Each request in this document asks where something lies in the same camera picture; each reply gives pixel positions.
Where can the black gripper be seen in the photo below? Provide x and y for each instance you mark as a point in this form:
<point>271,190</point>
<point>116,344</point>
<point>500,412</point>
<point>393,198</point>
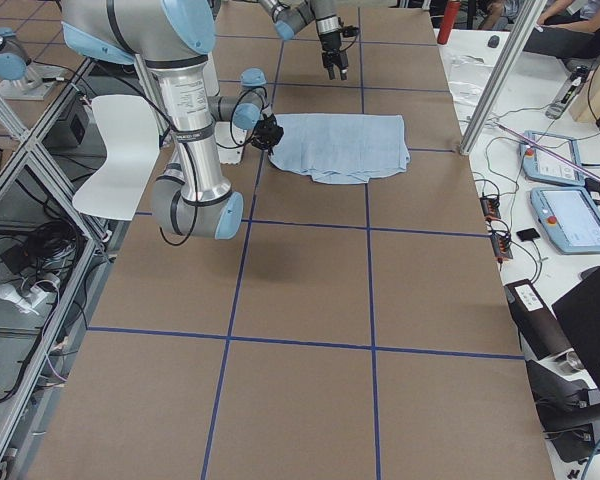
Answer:
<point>330,44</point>
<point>270,134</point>

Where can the light blue button-up shirt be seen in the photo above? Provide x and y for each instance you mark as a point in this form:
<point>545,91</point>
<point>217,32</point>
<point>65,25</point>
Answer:
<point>342,149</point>

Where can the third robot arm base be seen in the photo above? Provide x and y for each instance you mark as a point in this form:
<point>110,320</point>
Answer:
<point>21,78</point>

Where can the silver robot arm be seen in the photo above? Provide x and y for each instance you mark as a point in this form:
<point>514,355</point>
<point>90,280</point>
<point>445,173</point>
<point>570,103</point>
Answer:
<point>174,39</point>
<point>290,20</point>

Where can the clear plastic bag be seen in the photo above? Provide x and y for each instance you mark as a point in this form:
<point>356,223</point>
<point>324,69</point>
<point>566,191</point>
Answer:
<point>467,77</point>

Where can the red water bottle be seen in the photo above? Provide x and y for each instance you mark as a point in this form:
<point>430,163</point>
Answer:
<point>451,11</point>

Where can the white plastic chair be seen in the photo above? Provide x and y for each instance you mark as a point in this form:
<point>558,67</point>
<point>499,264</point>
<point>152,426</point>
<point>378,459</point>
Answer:
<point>130,135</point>

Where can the black computer mouse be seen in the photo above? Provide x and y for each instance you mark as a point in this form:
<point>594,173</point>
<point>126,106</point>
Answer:
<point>493,42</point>

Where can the upper blue teach pendant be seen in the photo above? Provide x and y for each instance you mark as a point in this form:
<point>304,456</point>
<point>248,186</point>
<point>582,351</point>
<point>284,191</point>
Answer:
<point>553,159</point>

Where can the blue teach pendant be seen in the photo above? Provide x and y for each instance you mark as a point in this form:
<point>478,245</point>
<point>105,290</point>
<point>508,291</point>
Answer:
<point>553,159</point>
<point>569,218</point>

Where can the lower blue teach pendant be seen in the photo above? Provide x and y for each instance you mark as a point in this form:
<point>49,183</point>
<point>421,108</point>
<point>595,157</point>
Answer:
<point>569,218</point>

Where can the black monitor screen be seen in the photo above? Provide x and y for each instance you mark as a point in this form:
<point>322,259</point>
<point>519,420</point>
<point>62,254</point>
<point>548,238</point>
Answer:
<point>578,314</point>

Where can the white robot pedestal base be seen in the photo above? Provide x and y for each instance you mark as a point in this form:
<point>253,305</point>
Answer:
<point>230,139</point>

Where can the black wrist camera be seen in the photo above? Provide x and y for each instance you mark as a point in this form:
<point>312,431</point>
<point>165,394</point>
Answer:
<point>350,31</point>

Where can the aluminium frame post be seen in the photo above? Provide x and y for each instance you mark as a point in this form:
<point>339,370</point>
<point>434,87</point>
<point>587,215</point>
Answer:
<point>509,55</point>

